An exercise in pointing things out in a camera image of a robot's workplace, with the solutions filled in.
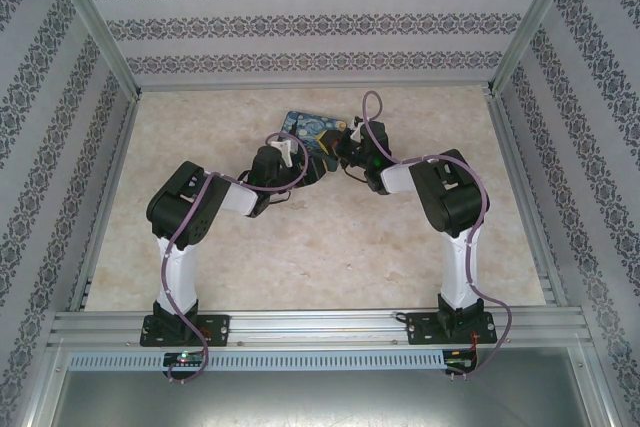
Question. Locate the starry night print mat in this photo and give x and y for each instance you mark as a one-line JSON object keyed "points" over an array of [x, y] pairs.
{"points": [[310, 127]]}

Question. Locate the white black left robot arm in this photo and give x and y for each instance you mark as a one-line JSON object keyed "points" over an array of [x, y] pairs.
{"points": [[177, 267]]}

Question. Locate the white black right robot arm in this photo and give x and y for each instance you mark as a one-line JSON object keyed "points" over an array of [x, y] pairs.
{"points": [[460, 267]]}

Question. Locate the small green circuit board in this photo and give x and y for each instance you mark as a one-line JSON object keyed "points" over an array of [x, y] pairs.
{"points": [[460, 359], [185, 358]]}

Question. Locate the grey metal panel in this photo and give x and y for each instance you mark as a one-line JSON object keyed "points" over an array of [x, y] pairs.
{"points": [[320, 402]]}

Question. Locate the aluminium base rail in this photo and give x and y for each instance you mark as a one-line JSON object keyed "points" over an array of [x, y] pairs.
{"points": [[320, 327]]}

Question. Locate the aluminium side rail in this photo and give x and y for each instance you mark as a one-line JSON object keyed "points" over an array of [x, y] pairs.
{"points": [[525, 197], [107, 197]]}

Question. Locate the aluminium frame post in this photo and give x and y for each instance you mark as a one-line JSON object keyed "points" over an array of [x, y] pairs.
{"points": [[532, 17], [93, 17]]}

